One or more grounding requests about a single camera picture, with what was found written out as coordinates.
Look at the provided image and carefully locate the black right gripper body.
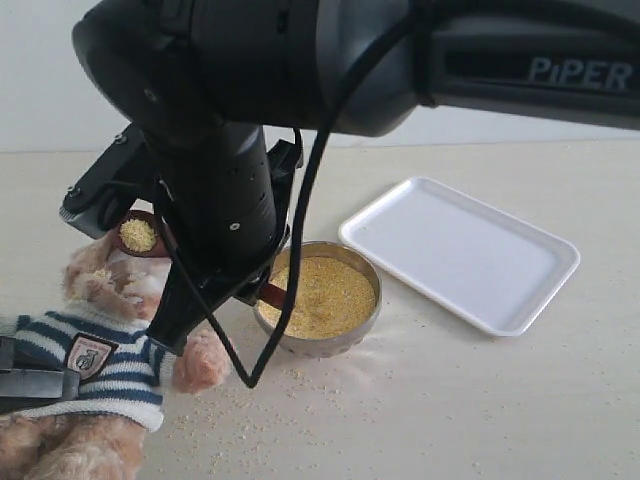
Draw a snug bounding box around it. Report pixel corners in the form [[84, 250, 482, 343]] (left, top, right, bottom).
[[143, 123, 278, 294]]

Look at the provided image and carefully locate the plush teddy bear striped sweater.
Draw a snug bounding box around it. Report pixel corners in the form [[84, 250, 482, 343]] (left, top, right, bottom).
[[1, 237, 231, 479]]

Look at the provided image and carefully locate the dark red wooden spoon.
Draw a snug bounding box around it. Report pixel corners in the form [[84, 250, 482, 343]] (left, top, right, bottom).
[[112, 209, 285, 310]]

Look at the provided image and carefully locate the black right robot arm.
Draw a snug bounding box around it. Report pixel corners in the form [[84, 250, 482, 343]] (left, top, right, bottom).
[[72, 1, 639, 304]]

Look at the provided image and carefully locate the yellow millet grain in bowl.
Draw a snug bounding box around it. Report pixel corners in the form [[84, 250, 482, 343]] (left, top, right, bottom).
[[285, 257, 376, 340]]

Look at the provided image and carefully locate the stainless steel bowl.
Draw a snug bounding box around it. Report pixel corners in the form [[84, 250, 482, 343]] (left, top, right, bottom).
[[279, 241, 382, 358]]

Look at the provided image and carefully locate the white rectangular plastic tray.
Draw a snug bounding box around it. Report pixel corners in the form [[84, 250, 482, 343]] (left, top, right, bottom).
[[338, 177, 581, 337]]

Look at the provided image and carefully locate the black cable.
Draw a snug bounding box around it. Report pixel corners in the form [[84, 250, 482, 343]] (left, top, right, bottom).
[[149, 0, 436, 390]]

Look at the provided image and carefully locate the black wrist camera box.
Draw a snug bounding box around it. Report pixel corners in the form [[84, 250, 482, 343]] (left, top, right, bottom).
[[59, 124, 155, 239]]

